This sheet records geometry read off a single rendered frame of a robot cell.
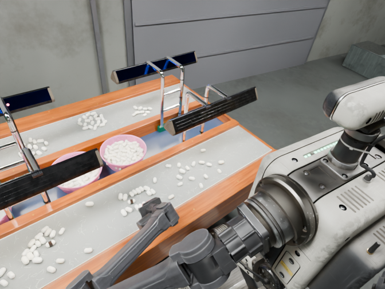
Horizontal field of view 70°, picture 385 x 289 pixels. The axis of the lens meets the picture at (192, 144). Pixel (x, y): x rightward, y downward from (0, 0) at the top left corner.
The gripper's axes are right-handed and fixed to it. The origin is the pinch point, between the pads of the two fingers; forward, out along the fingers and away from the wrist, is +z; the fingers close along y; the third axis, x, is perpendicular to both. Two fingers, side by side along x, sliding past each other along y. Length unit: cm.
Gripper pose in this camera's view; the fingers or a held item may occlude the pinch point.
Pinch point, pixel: (143, 206)
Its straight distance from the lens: 127.6
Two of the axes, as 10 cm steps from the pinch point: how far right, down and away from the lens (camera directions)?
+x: 3.4, 9.3, 1.6
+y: -7.7, 3.7, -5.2
